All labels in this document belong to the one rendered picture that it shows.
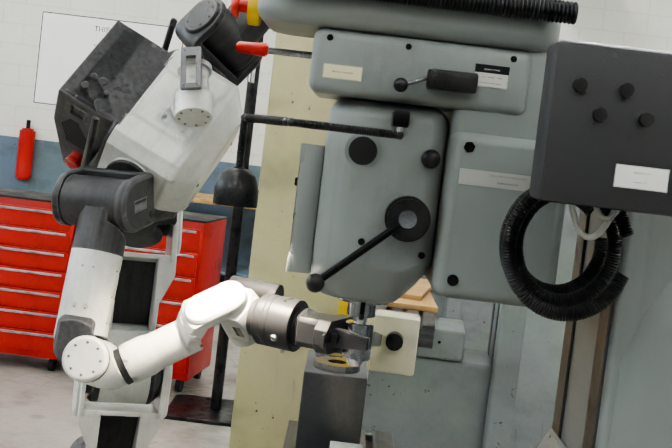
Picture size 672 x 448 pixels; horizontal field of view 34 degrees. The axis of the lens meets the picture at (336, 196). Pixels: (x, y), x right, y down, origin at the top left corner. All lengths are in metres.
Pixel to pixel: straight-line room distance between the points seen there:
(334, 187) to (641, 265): 0.48
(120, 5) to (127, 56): 9.00
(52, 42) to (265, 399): 7.95
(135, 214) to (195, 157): 0.17
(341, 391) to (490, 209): 0.57
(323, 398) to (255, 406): 1.54
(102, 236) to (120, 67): 0.34
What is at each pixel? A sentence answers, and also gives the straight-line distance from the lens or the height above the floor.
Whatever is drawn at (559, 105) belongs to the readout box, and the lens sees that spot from 1.47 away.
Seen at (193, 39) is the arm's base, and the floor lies 1.72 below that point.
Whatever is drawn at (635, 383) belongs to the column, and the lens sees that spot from 1.72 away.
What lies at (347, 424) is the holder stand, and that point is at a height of 1.03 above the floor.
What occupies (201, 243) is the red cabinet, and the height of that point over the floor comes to 0.88.
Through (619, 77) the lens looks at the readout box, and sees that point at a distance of 1.48.
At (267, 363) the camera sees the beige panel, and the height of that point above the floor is 0.82.
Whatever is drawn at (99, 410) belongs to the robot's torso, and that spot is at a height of 0.93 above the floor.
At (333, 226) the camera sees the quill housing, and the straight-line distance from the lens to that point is 1.73.
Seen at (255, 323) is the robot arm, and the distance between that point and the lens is 1.87.
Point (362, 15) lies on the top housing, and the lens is 1.69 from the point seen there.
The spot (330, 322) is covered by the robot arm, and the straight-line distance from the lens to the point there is 1.81.
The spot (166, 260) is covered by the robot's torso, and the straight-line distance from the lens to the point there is 2.38.
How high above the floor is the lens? 1.57
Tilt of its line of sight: 3 degrees down
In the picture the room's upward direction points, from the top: 7 degrees clockwise
